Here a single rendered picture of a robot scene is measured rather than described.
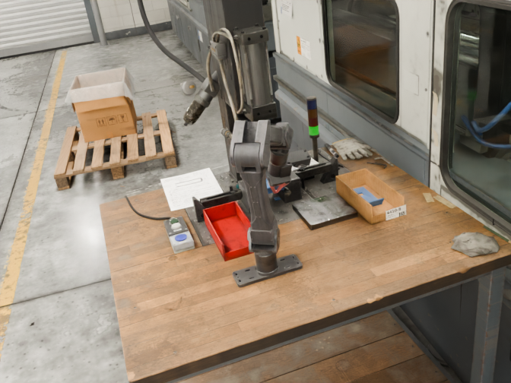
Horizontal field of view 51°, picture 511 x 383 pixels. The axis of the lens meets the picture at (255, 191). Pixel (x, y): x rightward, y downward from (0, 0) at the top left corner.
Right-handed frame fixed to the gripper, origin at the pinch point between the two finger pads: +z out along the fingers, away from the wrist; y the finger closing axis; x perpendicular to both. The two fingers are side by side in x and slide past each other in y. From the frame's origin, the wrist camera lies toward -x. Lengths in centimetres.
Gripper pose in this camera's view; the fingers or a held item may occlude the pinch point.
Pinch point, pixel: (274, 188)
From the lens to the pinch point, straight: 181.1
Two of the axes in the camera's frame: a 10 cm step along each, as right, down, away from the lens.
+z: -0.6, 6.1, 7.9
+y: -3.2, -7.6, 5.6
